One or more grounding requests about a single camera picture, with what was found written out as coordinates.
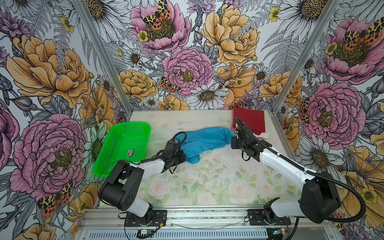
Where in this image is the blue t-shirt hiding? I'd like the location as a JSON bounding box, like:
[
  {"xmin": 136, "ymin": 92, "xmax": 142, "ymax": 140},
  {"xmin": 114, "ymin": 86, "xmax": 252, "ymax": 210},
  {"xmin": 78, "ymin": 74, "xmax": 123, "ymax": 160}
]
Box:
[{"xmin": 181, "ymin": 127, "xmax": 235, "ymax": 164}]

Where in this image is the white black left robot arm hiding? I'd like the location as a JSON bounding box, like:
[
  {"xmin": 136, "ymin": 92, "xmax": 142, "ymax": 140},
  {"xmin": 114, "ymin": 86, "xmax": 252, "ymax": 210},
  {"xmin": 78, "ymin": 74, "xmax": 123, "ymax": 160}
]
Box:
[{"xmin": 98, "ymin": 139, "xmax": 186, "ymax": 225}]

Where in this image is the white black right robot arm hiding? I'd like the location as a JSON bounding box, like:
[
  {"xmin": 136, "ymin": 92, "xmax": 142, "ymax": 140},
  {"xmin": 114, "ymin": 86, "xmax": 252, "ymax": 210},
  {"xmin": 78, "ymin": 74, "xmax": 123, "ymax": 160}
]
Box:
[{"xmin": 231, "ymin": 126, "xmax": 341, "ymax": 224}]

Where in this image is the white folded t-shirt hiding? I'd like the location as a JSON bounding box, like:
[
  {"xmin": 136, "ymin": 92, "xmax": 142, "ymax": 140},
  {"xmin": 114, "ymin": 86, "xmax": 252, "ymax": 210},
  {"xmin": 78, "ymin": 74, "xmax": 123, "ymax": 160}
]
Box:
[{"xmin": 255, "ymin": 132, "xmax": 270, "ymax": 140}]

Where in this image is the dark red folded t-shirt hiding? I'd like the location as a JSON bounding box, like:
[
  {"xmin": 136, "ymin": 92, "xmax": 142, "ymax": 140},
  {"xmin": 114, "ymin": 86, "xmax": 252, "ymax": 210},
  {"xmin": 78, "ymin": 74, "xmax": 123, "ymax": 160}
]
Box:
[{"xmin": 232, "ymin": 108, "xmax": 266, "ymax": 135}]

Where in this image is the green plastic basket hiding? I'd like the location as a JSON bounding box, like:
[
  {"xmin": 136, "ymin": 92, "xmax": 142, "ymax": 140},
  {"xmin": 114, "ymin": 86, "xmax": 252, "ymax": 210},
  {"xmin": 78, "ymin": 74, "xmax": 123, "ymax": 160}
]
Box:
[{"xmin": 93, "ymin": 122, "xmax": 151, "ymax": 178}]

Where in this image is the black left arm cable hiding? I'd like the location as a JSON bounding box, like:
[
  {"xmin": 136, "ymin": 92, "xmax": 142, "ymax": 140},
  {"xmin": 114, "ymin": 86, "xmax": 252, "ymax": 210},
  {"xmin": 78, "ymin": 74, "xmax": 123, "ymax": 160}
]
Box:
[{"xmin": 95, "ymin": 131, "xmax": 188, "ymax": 187}]

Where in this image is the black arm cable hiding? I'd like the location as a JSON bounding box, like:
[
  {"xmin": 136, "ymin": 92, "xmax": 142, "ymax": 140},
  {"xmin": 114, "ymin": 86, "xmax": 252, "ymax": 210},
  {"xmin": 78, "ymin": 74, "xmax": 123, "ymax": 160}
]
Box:
[
  {"xmin": 95, "ymin": 131, "xmax": 188, "ymax": 187},
  {"xmin": 235, "ymin": 116, "xmax": 367, "ymax": 223}
]

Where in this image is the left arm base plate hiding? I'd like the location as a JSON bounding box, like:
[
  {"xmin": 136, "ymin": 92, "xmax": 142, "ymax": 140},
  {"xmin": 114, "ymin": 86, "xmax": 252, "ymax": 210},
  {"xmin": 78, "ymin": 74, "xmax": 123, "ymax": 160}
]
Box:
[{"xmin": 124, "ymin": 210, "xmax": 168, "ymax": 227}]

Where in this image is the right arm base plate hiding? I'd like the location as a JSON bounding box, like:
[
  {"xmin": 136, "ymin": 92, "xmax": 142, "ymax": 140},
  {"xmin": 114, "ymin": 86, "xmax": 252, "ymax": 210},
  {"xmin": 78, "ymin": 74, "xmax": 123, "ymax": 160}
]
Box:
[{"xmin": 247, "ymin": 209, "xmax": 291, "ymax": 226}]

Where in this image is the aluminium front base frame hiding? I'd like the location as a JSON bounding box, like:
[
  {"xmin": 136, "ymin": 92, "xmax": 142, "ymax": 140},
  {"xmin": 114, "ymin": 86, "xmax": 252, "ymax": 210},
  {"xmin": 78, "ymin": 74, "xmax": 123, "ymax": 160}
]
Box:
[{"xmin": 76, "ymin": 206, "xmax": 342, "ymax": 240}]

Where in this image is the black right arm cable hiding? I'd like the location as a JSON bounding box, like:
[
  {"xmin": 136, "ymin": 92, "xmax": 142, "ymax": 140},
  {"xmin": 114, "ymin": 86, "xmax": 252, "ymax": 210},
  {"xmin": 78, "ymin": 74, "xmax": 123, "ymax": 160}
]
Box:
[{"xmin": 235, "ymin": 116, "xmax": 367, "ymax": 223}]

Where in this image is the aluminium right corner post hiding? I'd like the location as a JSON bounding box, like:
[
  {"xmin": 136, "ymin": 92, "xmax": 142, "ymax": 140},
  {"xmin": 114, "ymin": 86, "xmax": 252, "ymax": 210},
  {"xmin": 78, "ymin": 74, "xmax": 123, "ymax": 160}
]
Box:
[{"xmin": 272, "ymin": 1, "xmax": 339, "ymax": 113}]

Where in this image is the aluminium corner post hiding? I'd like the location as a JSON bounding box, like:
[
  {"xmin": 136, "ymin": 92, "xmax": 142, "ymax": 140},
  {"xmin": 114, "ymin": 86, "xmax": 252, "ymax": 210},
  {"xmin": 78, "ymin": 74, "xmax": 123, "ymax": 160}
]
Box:
[
  {"xmin": 74, "ymin": 1, "xmax": 133, "ymax": 121},
  {"xmin": 272, "ymin": 1, "xmax": 339, "ymax": 113}
]

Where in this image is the aluminium left corner post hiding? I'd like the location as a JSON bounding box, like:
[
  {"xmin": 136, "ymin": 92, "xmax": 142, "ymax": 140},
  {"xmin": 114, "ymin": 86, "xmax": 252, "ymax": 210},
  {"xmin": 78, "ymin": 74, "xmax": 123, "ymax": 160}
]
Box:
[{"xmin": 74, "ymin": 1, "xmax": 133, "ymax": 121}]

